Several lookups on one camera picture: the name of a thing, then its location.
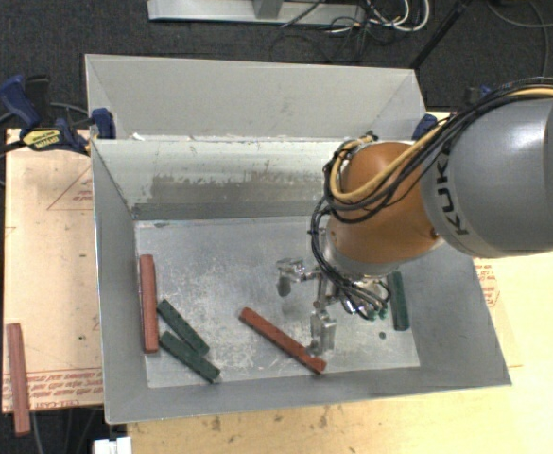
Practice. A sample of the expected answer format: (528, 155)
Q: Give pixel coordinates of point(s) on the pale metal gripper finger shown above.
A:
(323, 334)
(289, 268)

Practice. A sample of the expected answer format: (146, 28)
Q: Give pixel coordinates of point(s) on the red-brown flat block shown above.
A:
(281, 338)
(149, 301)
(18, 376)

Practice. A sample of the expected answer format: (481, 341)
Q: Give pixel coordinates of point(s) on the grey metal bin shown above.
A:
(238, 253)

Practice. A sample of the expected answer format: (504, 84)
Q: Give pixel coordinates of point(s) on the dark green flat block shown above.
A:
(399, 301)
(182, 326)
(190, 357)

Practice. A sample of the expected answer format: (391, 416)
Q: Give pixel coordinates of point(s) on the brown cardboard board, red print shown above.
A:
(51, 253)

